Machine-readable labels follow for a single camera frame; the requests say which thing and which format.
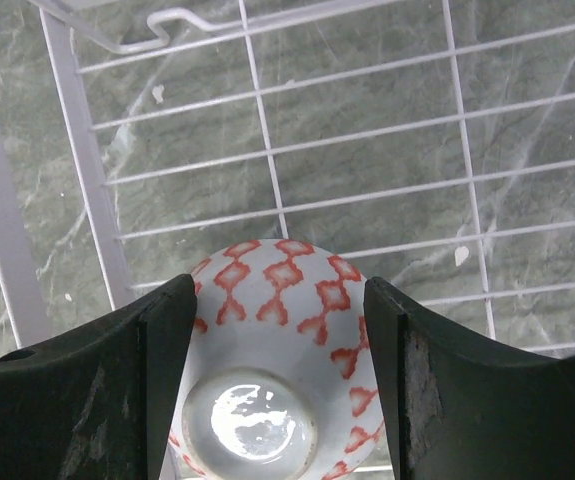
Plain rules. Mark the white bowl red diamond outside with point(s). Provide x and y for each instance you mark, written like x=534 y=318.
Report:
x=279 y=381

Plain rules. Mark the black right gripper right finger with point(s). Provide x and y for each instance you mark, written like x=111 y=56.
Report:
x=459 y=405

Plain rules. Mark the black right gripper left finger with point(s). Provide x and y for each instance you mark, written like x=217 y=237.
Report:
x=97 y=401

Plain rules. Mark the white wire dish rack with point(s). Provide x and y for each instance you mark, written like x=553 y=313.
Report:
x=428 y=143

